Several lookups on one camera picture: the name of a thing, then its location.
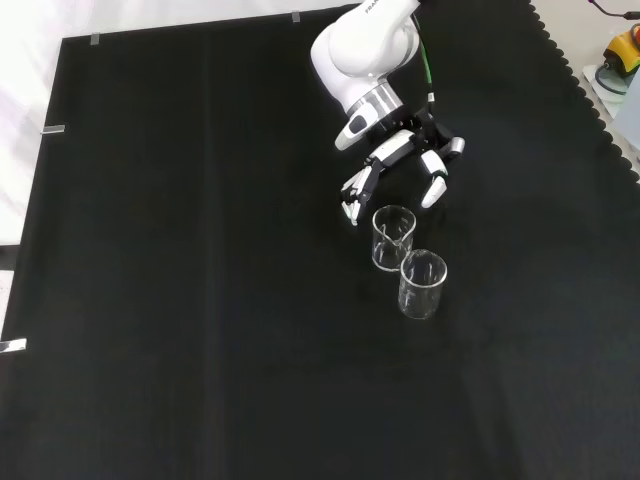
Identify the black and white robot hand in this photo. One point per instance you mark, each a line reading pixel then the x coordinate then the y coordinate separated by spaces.
pixel 395 147

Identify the clear glass beaker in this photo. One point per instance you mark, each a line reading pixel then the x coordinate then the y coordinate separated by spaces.
pixel 410 300
pixel 382 260

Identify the silver cloth clip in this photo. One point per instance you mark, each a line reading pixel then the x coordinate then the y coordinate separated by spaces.
pixel 296 16
pixel 53 130
pixel 95 38
pixel 12 345

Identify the pale board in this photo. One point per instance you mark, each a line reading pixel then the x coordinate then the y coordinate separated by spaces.
pixel 600 102

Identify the black bench cloth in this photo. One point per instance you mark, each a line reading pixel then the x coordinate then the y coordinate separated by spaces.
pixel 200 275

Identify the grey blue box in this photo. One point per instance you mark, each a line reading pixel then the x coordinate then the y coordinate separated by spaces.
pixel 630 110

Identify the yellow stop button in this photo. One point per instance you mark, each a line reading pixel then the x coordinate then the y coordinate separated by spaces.
pixel 622 47

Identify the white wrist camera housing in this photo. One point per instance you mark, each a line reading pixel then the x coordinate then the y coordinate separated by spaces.
pixel 350 132

